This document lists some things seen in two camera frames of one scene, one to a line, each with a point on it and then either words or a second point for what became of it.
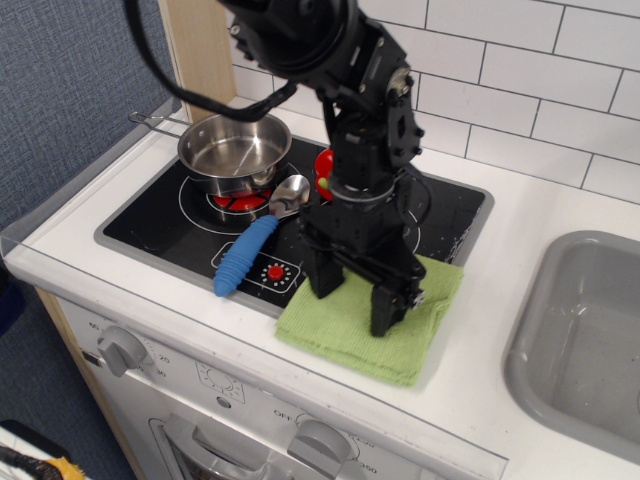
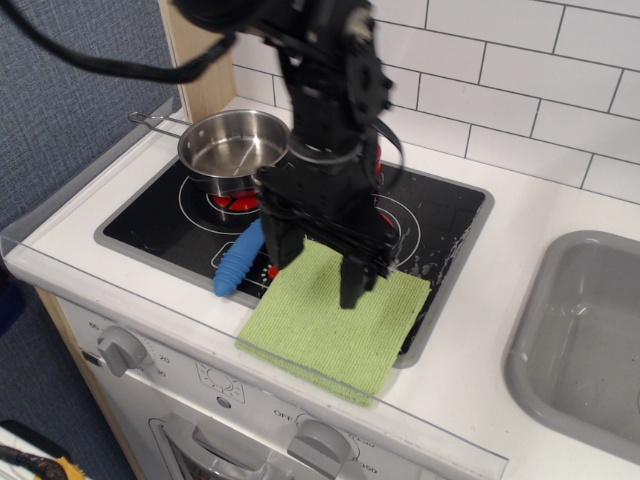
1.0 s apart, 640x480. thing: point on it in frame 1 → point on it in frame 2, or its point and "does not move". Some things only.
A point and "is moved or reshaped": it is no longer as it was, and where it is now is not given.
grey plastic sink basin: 573,360 does not move
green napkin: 335,333 is moved or reshaped
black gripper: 362,229 → 331,194
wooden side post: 199,47 does not move
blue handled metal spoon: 288,196 does not move
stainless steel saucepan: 227,157 does not move
